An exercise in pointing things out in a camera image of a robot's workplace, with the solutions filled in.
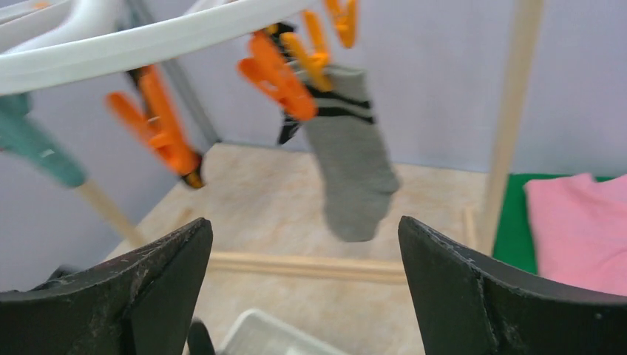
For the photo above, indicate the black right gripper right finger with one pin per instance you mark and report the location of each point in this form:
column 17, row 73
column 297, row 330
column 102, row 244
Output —
column 469, row 303

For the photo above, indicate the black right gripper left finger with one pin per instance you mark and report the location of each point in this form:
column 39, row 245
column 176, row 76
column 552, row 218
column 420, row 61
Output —
column 141, row 302

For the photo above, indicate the grey sock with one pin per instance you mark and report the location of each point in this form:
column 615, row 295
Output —
column 358, row 179

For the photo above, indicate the white round sock hanger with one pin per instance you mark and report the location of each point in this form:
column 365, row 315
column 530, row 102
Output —
column 98, row 52

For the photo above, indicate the green cloth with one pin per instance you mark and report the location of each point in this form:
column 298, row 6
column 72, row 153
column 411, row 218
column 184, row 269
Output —
column 514, row 244

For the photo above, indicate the white plastic basket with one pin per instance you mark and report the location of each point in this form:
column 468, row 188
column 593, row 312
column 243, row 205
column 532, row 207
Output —
column 256, row 332

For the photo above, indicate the pink cloth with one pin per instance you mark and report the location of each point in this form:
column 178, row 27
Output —
column 578, row 226

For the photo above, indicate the orange clothespin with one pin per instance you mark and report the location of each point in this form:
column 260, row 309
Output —
column 123, row 109
column 269, row 72

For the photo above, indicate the metal hanging rod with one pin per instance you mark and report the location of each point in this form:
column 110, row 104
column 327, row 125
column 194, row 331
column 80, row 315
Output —
column 201, row 129

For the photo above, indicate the teal clothespin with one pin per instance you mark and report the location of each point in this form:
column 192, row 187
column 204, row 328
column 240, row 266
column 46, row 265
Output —
column 23, row 137

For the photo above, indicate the black white striped sock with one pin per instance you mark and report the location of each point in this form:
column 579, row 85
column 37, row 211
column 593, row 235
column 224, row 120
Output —
column 289, row 126

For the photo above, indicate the wooden drying rack frame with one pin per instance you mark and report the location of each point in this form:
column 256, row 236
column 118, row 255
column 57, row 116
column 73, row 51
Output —
column 528, row 17

